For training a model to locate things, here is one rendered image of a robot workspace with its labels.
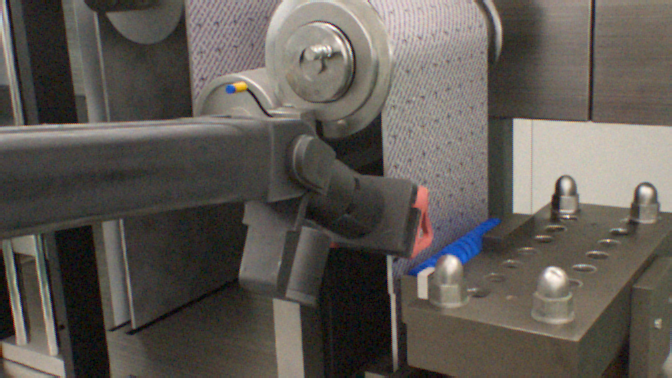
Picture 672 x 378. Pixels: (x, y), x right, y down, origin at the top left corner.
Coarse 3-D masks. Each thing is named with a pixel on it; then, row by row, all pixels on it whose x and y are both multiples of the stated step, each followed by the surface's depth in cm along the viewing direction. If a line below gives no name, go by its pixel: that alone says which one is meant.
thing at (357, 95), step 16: (320, 0) 77; (288, 16) 79; (304, 16) 78; (320, 16) 77; (336, 16) 76; (352, 16) 75; (288, 32) 79; (352, 32) 75; (368, 32) 75; (368, 48) 75; (368, 64) 75; (368, 80) 76; (288, 96) 81; (352, 96) 77; (368, 96) 77; (320, 112) 80; (336, 112) 79; (352, 112) 78
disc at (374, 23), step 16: (288, 0) 79; (304, 0) 78; (336, 0) 76; (352, 0) 75; (368, 16) 75; (272, 32) 81; (384, 32) 74; (272, 48) 82; (384, 48) 75; (272, 64) 82; (384, 64) 75; (272, 80) 83; (384, 80) 75; (384, 96) 76; (368, 112) 77; (320, 128) 81; (336, 128) 80; (352, 128) 79
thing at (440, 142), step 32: (448, 96) 87; (480, 96) 94; (384, 128) 77; (416, 128) 82; (448, 128) 88; (480, 128) 95; (384, 160) 78; (416, 160) 83; (448, 160) 89; (480, 160) 96; (448, 192) 90; (480, 192) 97; (448, 224) 90; (416, 256) 85
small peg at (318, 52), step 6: (312, 48) 73; (318, 48) 74; (324, 48) 74; (330, 48) 75; (306, 54) 74; (312, 54) 73; (318, 54) 73; (324, 54) 74; (330, 54) 75; (312, 60) 74; (318, 60) 74
